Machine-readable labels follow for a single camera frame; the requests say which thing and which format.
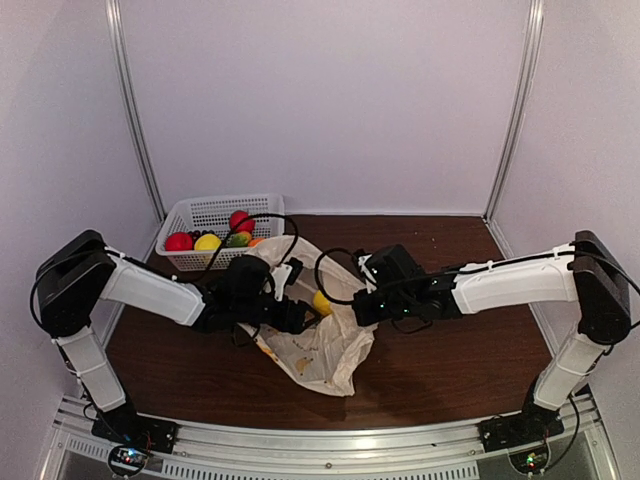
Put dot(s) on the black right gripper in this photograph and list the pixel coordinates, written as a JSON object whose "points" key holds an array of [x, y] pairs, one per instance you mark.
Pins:
{"points": [[366, 316]]}

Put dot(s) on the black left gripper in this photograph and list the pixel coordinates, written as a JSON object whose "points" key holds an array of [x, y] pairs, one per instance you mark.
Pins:
{"points": [[296, 308]]}

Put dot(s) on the yellow lemon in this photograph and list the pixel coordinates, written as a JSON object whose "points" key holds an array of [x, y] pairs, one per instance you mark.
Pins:
{"points": [[207, 242], [321, 304]]}

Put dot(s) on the banana print plastic bag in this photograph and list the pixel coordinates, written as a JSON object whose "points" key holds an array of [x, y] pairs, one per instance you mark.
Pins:
{"points": [[324, 357]]}

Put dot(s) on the orange fruit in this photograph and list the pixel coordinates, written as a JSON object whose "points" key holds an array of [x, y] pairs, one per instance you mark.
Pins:
{"points": [[255, 242]]}

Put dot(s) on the green yellow mango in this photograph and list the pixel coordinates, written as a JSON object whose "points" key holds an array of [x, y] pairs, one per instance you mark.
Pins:
{"points": [[240, 239]]}

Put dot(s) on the red apple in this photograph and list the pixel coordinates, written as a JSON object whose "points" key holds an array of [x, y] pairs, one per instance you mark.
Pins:
{"points": [[240, 221]]}

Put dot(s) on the dark red grape bunch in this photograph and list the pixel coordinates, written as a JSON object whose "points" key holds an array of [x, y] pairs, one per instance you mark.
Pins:
{"points": [[196, 234]]}

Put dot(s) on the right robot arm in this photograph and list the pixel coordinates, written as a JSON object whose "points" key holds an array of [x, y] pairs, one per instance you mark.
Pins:
{"points": [[582, 271]]}

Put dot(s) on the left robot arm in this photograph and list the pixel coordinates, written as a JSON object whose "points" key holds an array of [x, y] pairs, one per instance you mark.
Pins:
{"points": [[85, 271]]}

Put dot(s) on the white perforated plastic basket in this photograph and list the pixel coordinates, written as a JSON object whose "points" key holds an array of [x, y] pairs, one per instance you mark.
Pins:
{"points": [[212, 214]]}

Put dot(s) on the right circuit board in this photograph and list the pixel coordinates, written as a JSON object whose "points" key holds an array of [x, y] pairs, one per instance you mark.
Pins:
{"points": [[530, 462]]}

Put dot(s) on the circuit board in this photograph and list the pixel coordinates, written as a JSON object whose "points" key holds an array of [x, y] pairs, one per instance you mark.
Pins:
{"points": [[127, 461], [530, 462]]}

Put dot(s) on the left circuit board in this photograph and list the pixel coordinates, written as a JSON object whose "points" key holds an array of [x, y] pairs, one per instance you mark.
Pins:
{"points": [[127, 461]]}

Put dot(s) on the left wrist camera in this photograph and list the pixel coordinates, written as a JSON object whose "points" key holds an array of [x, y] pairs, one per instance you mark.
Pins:
{"points": [[284, 275]]}

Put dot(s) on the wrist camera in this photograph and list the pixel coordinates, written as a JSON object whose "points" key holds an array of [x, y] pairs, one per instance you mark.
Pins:
{"points": [[284, 275], [368, 277]]}

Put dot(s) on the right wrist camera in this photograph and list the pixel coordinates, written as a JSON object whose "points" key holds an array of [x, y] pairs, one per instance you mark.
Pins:
{"points": [[368, 277]]}

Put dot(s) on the aluminium front rail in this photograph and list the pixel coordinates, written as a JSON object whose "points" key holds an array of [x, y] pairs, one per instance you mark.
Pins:
{"points": [[452, 450]]}

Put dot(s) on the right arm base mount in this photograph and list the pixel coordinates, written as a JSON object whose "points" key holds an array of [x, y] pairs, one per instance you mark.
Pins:
{"points": [[520, 430]]}

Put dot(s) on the right aluminium corner post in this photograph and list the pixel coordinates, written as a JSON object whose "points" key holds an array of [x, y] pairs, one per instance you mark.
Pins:
{"points": [[529, 59]]}

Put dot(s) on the aluminium corner post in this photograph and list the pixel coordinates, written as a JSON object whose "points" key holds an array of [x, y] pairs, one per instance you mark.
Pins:
{"points": [[529, 59], [132, 115]]}

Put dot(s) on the left aluminium corner post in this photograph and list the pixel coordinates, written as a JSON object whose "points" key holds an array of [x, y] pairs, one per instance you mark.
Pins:
{"points": [[132, 115]]}

